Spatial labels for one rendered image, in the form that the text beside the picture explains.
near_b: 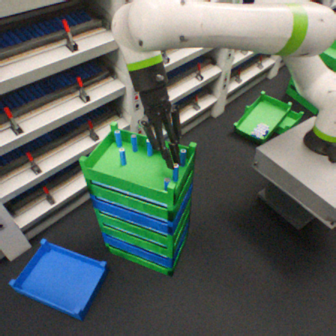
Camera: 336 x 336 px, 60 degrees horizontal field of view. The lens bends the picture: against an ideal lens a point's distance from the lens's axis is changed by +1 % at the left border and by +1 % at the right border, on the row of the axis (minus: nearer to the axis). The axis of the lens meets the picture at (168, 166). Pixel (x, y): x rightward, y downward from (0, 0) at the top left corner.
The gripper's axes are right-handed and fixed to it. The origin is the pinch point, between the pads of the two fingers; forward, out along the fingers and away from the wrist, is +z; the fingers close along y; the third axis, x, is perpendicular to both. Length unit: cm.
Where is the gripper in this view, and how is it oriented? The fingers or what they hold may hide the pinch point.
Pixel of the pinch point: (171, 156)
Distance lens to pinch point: 83.8
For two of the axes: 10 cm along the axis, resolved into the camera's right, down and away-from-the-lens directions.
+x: -5.6, -2.2, 8.0
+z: 2.6, 8.7, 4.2
